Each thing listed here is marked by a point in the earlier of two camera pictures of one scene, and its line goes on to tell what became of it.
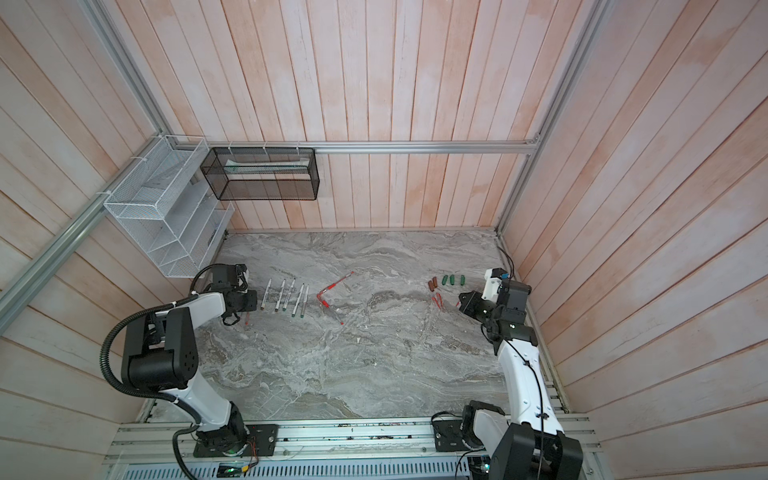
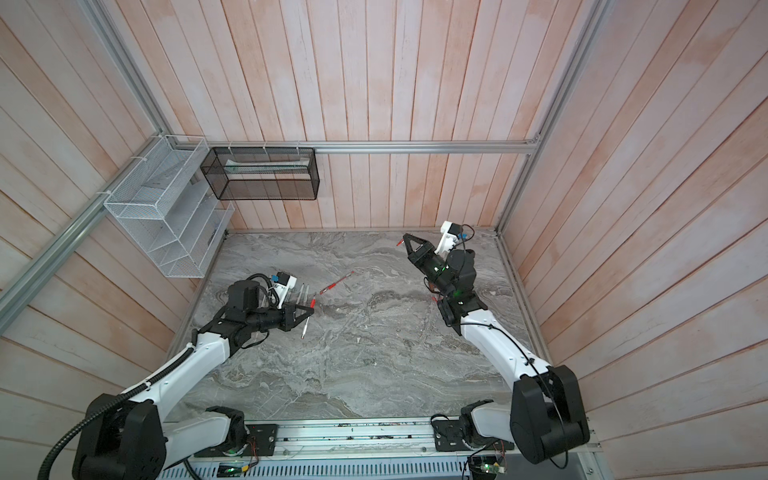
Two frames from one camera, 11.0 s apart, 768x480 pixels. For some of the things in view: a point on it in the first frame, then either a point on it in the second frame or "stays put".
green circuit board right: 479,465 stays put
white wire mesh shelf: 176,219 stays put
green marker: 293,314 stays put
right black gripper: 470,304 to 424,255
